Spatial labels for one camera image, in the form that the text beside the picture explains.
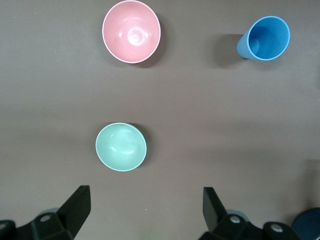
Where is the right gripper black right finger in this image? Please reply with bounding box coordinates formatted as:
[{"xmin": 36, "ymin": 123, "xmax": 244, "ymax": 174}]
[{"xmin": 199, "ymin": 186, "xmax": 264, "ymax": 240}]

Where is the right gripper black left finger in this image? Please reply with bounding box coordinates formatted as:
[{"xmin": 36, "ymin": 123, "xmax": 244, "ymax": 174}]
[{"xmin": 30, "ymin": 184, "xmax": 92, "ymax": 240}]

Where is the green bowl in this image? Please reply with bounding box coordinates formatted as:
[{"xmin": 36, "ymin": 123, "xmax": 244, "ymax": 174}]
[{"xmin": 94, "ymin": 122, "xmax": 148, "ymax": 173}]

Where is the pink bowl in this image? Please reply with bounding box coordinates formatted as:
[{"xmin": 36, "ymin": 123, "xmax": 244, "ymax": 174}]
[{"xmin": 101, "ymin": 0, "xmax": 162, "ymax": 64}]

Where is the dark blue pot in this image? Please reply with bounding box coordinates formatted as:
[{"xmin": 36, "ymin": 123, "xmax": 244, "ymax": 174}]
[{"xmin": 291, "ymin": 207, "xmax": 320, "ymax": 240}]

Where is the brown table cover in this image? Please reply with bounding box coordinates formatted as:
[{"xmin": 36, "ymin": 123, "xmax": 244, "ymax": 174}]
[{"xmin": 0, "ymin": 0, "xmax": 320, "ymax": 240}]

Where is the blue ribbed cup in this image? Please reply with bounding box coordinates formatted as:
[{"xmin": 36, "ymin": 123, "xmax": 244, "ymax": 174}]
[{"xmin": 236, "ymin": 15, "xmax": 291, "ymax": 62}]

